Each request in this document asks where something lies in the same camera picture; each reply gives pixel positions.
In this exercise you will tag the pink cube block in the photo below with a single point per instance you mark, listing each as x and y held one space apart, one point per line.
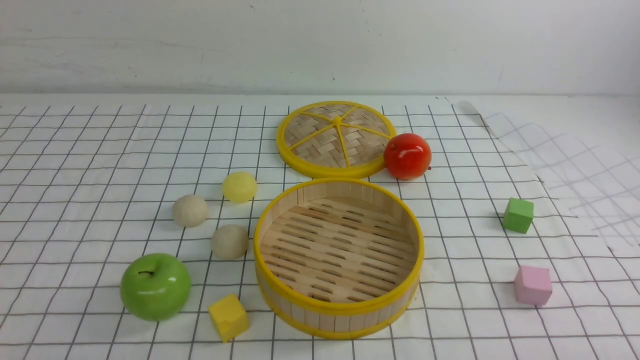
533 285

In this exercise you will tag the green apple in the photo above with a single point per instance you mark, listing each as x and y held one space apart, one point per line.
155 287

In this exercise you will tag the bamboo steamer tray yellow rim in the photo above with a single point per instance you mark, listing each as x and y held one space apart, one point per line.
338 258

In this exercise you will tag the red tomato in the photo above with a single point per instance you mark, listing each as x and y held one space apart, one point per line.
407 156

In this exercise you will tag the beige bun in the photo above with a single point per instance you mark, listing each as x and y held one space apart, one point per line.
190 210
229 242

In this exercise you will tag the woven bamboo steamer lid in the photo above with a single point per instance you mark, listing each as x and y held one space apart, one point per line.
331 139

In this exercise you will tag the yellow cube block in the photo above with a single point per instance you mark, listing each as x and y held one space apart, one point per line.
229 317

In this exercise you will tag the yellow bun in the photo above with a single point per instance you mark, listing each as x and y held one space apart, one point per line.
239 187

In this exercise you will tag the white grid tablecloth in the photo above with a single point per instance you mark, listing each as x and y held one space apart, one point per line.
87 189

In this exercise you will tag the green cube block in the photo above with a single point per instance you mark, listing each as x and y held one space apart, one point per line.
518 215

